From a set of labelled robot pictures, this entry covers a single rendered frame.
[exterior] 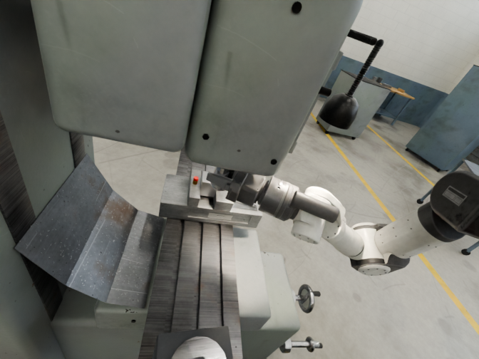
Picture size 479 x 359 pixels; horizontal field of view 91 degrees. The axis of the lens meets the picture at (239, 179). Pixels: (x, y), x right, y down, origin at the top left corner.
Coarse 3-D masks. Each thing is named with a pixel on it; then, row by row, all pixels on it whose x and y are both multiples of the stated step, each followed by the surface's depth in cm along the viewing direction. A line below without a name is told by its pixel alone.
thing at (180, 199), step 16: (176, 176) 85; (192, 176) 82; (176, 192) 79; (192, 192) 75; (160, 208) 75; (176, 208) 76; (192, 208) 77; (208, 208) 78; (240, 208) 82; (256, 208) 85; (240, 224) 85; (256, 224) 85
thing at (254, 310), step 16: (160, 240) 80; (240, 240) 91; (256, 240) 93; (240, 256) 85; (256, 256) 87; (240, 272) 80; (256, 272) 82; (240, 288) 76; (256, 288) 77; (96, 304) 61; (112, 304) 62; (240, 304) 72; (256, 304) 73; (96, 320) 63; (112, 320) 63; (128, 320) 64; (144, 320) 65; (240, 320) 71; (256, 320) 72
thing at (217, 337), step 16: (160, 336) 37; (176, 336) 38; (192, 336) 38; (208, 336) 39; (224, 336) 40; (160, 352) 36; (176, 352) 35; (192, 352) 36; (208, 352) 36; (224, 352) 38
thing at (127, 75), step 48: (48, 0) 25; (96, 0) 25; (144, 0) 25; (192, 0) 26; (48, 48) 27; (96, 48) 28; (144, 48) 28; (192, 48) 29; (96, 96) 31; (144, 96) 32; (192, 96) 34; (144, 144) 36
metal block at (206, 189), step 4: (204, 172) 80; (212, 172) 81; (204, 176) 78; (204, 180) 77; (200, 184) 80; (204, 184) 77; (208, 184) 77; (200, 188) 78; (204, 188) 78; (208, 188) 78; (212, 188) 78; (200, 192) 79; (204, 192) 79; (208, 192) 79; (212, 192) 79; (208, 196) 80; (212, 196) 80
